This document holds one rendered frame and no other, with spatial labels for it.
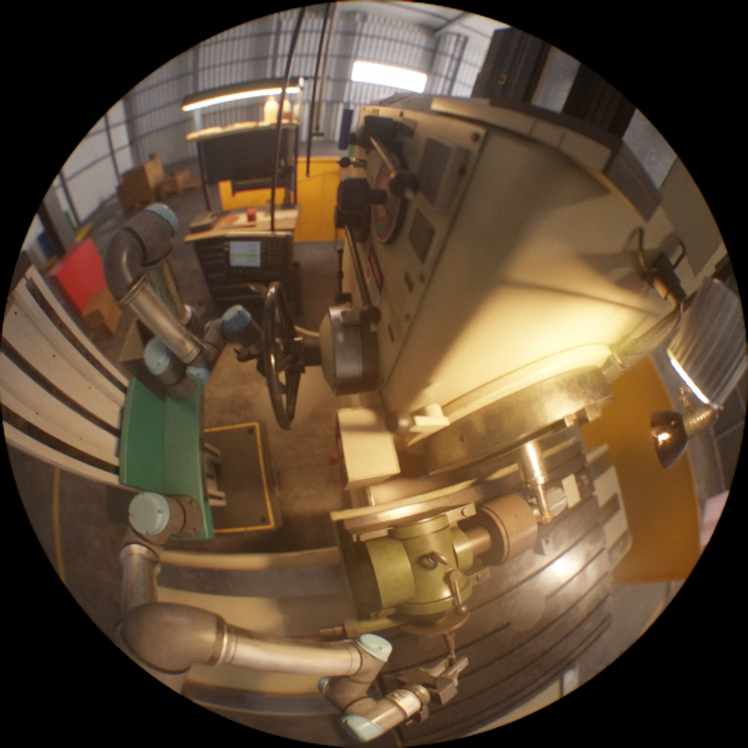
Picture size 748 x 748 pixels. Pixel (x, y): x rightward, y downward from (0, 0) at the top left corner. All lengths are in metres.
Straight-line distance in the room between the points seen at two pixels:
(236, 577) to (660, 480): 3.07
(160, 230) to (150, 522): 0.71
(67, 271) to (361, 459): 3.93
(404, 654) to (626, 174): 1.12
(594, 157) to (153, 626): 0.60
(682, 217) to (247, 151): 2.46
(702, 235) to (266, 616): 1.88
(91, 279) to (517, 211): 4.21
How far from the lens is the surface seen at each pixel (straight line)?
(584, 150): 0.19
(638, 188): 0.22
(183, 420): 1.02
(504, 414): 0.49
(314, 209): 3.19
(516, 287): 0.26
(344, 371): 0.56
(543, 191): 0.22
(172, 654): 0.44
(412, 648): 1.03
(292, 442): 1.93
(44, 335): 0.80
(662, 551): 3.17
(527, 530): 0.73
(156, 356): 0.92
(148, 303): 0.68
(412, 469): 1.31
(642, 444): 2.79
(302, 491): 1.86
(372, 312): 0.39
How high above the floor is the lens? 1.84
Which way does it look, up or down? 58 degrees down
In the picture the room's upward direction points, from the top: 18 degrees clockwise
